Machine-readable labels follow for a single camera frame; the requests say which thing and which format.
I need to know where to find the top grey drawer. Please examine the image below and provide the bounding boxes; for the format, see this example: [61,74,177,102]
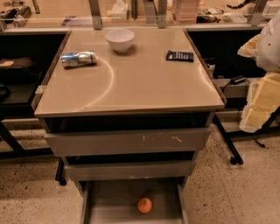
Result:
[45,128,210,157]

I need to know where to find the white ceramic bowl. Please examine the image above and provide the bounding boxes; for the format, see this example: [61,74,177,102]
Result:
[105,29,135,53]

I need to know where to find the middle grey drawer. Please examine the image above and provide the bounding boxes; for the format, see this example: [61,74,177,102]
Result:
[65,160,195,181]

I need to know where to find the pink stacked trays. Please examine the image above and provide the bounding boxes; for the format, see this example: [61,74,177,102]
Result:
[171,0,200,24]

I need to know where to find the white tissue box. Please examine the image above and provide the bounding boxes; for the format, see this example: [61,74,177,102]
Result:
[111,0,129,20]

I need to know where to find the black table leg frame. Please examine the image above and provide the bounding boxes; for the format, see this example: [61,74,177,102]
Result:
[213,115,243,165]

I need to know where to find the orange fruit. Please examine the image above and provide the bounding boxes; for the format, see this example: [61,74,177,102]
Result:
[137,198,152,214]

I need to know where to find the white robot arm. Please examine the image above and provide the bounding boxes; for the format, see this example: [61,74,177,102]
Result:
[237,11,280,133]

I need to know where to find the crushed blue silver can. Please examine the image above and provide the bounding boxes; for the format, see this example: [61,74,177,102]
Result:
[60,51,97,68]

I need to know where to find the black power adapter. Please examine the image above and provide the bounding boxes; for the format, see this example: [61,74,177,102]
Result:
[230,75,247,85]

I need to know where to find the grey drawer cabinet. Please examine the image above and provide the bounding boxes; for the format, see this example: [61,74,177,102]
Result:
[31,27,228,224]

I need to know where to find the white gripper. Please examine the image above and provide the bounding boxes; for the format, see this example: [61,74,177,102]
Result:
[237,34,280,133]

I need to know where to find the bottom open grey drawer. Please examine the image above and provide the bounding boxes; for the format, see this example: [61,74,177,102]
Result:
[80,178,189,224]

